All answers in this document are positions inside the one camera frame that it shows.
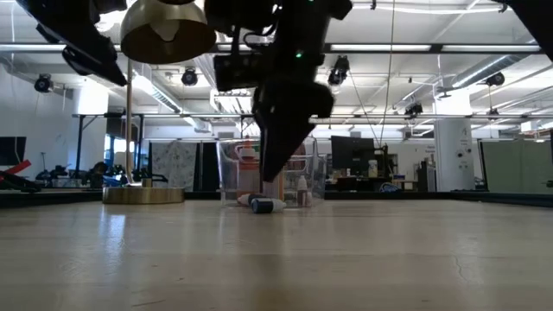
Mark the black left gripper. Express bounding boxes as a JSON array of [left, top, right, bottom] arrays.
[[16, 0, 129, 86]]

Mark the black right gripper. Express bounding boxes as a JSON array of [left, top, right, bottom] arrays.
[[252, 16, 336, 182]]

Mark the large orange colouring bottle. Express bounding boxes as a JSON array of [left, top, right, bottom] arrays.
[[236, 136, 261, 200]]

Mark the small brown dropper bottle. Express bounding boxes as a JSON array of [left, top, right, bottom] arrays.
[[296, 174, 309, 208]]

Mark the clear plastic bin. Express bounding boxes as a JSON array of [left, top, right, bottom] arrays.
[[217, 136, 327, 208]]

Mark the black monitor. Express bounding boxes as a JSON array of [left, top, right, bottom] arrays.
[[331, 136, 375, 178]]

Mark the brass dome table lamp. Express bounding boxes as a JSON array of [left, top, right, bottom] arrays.
[[102, 0, 217, 206]]

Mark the patterned grey panel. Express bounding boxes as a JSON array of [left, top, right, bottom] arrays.
[[150, 141, 198, 191]]

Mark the red object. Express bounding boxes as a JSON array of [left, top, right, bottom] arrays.
[[0, 159, 32, 176]]

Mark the long ceiling light bar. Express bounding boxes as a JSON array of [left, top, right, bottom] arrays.
[[0, 41, 553, 54]]

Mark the white round column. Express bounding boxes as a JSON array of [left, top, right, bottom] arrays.
[[434, 117, 474, 193]]

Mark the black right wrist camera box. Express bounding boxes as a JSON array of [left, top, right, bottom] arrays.
[[213, 53, 261, 92]]

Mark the black metal rack frame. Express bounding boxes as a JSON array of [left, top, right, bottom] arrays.
[[73, 112, 146, 185]]

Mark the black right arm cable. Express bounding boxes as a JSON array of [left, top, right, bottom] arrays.
[[231, 21, 277, 57]]

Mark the dark wall screen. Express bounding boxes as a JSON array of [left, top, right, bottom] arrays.
[[0, 136, 27, 168]]

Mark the black aluminium table frame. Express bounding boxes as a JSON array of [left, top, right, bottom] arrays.
[[0, 189, 553, 209]]

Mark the green partition wall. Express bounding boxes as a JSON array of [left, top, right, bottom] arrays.
[[479, 140, 553, 194]]

